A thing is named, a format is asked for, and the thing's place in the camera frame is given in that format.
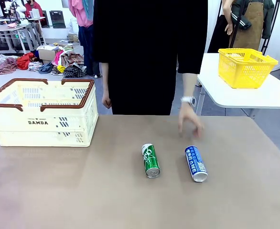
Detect person's right hand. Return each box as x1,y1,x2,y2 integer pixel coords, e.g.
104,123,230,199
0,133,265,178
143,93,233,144
101,96,113,109

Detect person in pink top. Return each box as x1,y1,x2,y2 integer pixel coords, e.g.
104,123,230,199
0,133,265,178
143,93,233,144
67,0,101,78

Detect plaid pink cloth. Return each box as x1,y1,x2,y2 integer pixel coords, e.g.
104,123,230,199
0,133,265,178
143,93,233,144
0,56,18,75

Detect person in red jacket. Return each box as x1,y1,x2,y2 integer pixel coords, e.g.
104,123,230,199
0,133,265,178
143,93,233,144
24,0,45,20

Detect white hanging curtain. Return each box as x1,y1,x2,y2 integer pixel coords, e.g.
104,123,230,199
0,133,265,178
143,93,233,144
206,0,223,53

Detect green drink can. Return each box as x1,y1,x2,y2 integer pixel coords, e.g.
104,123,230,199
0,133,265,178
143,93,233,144
141,143,161,179

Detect person's left hand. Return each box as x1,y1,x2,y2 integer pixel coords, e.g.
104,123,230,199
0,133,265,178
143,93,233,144
178,104,206,139

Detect black chair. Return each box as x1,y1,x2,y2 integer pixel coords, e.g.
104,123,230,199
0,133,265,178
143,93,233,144
49,10,65,29

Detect person's left forearm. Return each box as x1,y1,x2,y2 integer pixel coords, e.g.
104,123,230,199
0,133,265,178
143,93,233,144
182,72,196,98

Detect red cloth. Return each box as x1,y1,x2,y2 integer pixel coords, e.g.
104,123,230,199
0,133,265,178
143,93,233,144
16,52,35,71

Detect person in black garment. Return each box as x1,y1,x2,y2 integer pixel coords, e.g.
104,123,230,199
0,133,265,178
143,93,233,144
92,0,209,116

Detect white wrist watch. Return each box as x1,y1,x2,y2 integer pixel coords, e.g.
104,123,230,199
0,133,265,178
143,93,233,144
180,95,197,107

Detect mannequin with brown apron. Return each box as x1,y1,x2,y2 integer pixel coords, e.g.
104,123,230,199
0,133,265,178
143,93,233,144
208,0,276,53

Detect person's right forearm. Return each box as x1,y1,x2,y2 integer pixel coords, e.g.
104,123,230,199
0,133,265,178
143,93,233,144
100,62,111,98

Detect white side table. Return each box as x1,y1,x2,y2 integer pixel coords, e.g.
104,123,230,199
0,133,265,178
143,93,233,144
197,52,280,117

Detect blue denim cloth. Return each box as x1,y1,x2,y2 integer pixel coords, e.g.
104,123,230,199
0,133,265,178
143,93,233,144
38,62,54,74

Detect black white patterned bag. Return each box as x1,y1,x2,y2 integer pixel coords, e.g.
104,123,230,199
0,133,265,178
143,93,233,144
63,64,87,78

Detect yellow plastic basket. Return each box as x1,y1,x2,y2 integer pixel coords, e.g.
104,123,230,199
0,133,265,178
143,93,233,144
218,48,279,89

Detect white frame work desk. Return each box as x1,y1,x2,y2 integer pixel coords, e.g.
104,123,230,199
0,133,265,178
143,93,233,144
0,22,46,55

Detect cream plastic shopping basket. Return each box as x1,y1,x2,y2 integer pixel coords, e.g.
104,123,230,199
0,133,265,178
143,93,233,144
0,78,99,147

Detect cardboard box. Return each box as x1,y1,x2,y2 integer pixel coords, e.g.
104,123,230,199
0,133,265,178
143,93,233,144
37,46,60,65

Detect colourful clothes heap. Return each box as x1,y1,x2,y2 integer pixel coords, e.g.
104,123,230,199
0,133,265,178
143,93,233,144
53,49,85,70

